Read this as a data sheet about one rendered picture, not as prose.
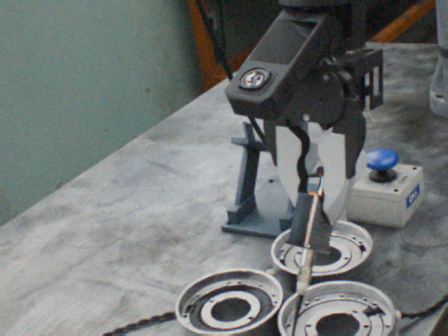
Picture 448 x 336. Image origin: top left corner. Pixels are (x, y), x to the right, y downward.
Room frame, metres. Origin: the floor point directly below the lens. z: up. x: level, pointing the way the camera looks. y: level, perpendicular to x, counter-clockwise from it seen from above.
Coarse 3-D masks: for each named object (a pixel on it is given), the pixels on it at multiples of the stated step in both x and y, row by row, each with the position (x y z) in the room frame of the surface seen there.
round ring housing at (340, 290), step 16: (320, 288) 0.63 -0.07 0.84; (336, 288) 0.63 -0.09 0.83; (352, 288) 0.62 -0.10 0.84; (368, 288) 0.61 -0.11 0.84; (288, 304) 0.61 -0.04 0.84; (304, 304) 0.62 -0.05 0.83; (368, 304) 0.60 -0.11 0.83; (384, 304) 0.59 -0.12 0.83; (288, 320) 0.60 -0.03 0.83; (320, 320) 0.60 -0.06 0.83; (336, 320) 0.60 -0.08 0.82; (352, 320) 0.59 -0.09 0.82; (368, 320) 0.58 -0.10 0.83; (384, 320) 0.58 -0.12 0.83
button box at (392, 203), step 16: (368, 176) 0.82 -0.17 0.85; (384, 176) 0.81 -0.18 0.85; (400, 176) 0.81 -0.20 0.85; (416, 176) 0.80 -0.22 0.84; (352, 192) 0.80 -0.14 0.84; (368, 192) 0.79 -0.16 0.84; (384, 192) 0.78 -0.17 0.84; (400, 192) 0.77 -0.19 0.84; (416, 192) 0.80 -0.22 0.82; (352, 208) 0.80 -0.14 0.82; (368, 208) 0.79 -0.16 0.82; (384, 208) 0.78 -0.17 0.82; (400, 208) 0.77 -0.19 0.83; (416, 208) 0.80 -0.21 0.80; (384, 224) 0.78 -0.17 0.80; (400, 224) 0.77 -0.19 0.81
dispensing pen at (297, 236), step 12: (300, 204) 0.61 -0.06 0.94; (300, 216) 0.61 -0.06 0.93; (300, 228) 0.60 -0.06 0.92; (288, 240) 0.60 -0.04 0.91; (300, 240) 0.59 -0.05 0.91; (312, 252) 0.60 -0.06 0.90; (300, 264) 0.60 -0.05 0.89; (312, 264) 0.59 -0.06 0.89; (300, 276) 0.59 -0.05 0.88; (300, 288) 0.58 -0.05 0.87; (300, 300) 0.58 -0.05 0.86
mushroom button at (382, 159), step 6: (378, 150) 0.83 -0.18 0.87; (384, 150) 0.82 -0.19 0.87; (390, 150) 0.82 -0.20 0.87; (366, 156) 0.82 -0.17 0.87; (372, 156) 0.81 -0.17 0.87; (378, 156) 0.81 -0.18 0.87; (384, 156) 0.81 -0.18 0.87; (390, 156) 0.81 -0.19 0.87; (396, 156) 0.81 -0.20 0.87; (372, 162) 0.80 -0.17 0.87; (378, 162) 0.80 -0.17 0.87; (384, 162) 0.80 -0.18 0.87; (390, 162) 0.80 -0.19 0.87; (396, 162) 0.80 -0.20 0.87; (372, 168) 0.80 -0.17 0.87; (378, 168) 0.80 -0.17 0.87; (384, 168) 0.80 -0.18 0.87; (378, 174) 0.81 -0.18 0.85; (384, 174) 0.81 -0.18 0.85
